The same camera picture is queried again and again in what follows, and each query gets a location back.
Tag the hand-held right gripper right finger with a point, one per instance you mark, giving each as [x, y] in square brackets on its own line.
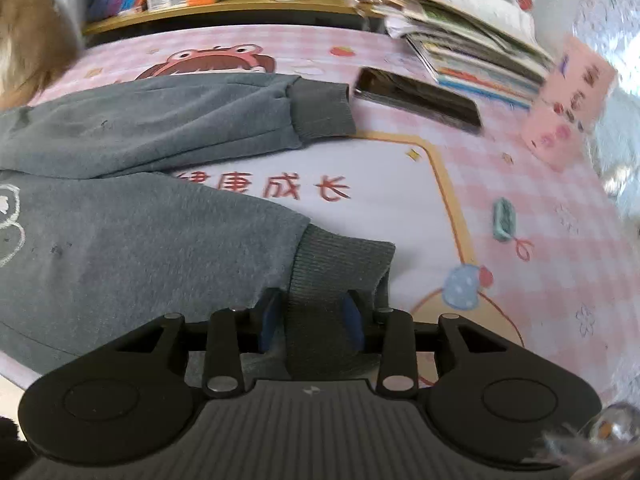
[352, 320]

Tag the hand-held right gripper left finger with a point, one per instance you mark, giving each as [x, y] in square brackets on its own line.
[269, 320]

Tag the grey sweatshirt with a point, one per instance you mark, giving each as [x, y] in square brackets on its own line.
[125, 220]

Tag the pink checked printed table mat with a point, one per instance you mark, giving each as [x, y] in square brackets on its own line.
[500, 170]

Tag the black phone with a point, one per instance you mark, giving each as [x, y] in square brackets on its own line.
[417, 97]

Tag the stack of papers and booklets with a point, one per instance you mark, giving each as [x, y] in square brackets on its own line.
[470, 45]

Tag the pink paper box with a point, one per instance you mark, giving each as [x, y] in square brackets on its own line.
[567, 105]

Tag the wooden bookshelf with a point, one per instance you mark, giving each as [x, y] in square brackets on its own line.
[225, 14]

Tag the tan fluffy plush toy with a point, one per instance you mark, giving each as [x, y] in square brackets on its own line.
[27, 40]

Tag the silver foil wall covering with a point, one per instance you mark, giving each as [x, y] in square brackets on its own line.
[607, 35]

